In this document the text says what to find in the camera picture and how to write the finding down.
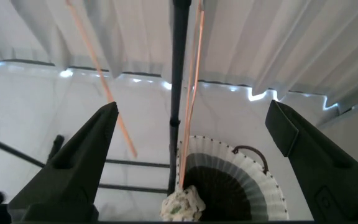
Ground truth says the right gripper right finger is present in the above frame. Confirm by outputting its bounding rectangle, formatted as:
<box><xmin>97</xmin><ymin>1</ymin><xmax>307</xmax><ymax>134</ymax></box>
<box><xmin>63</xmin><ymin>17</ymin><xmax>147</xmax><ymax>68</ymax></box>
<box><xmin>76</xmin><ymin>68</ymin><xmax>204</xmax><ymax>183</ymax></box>
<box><xmin>265</xmin><ymin>100</ymin><xmax>358</xmax><ymax>222</ymax></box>

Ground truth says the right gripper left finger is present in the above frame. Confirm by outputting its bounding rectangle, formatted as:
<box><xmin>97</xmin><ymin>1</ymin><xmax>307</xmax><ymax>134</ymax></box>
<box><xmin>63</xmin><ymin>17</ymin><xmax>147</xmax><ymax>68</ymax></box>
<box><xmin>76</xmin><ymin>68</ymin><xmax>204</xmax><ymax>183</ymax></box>
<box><xmin>7</xmin><ymin>101</ymin><xmax>119</xmax><ymax>222</ymax></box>

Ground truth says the cream printed garment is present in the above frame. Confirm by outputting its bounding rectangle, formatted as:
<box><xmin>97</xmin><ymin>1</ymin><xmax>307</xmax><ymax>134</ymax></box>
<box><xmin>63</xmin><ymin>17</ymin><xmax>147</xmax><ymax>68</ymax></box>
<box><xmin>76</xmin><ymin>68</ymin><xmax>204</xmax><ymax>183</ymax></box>
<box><xmin>159</xmin><ymin>185</ymin><xmax>207</xmax><ymax>222</ymax></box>

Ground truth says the pink clothes hanger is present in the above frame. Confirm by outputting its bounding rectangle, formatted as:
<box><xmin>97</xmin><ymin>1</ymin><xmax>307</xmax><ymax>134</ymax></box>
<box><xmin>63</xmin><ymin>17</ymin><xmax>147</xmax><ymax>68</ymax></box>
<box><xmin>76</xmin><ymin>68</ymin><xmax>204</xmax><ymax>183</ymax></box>
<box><xmin>64</xmin><ymin>0</ymin><xmax>138</xmax><ymax>159</ymax></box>
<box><xmin>178</xmin><ymin>0</ymin><xmax>206</xmax><ymax>190</ymax></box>

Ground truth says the white laundry basket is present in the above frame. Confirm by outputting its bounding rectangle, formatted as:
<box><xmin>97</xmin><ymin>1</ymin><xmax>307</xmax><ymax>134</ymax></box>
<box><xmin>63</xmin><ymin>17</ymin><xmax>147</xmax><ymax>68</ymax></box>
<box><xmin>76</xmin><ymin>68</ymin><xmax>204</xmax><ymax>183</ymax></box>
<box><xmin>175</xmin><ymin>135</ymin><xmax>290</xmax><ymax>222</ymax></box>

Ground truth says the black clothes rack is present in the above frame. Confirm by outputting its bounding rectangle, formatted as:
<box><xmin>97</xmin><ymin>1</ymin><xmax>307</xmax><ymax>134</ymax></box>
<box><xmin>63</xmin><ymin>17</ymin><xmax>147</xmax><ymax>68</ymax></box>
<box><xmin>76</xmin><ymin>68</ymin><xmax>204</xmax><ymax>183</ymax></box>
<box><xmin>0</xmin><ymin>0</ymin><xmax>192</xmax><ymax>195</ymax></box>

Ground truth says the white curtain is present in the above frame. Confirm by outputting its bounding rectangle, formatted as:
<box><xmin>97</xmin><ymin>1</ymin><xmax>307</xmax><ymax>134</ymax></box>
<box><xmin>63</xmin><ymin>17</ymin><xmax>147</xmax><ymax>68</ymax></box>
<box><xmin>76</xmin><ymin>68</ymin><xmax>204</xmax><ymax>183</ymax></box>
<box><xmin>0</xmin><ymin>0</ymin><xmax>358</xmax><ymax>108</ymax></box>

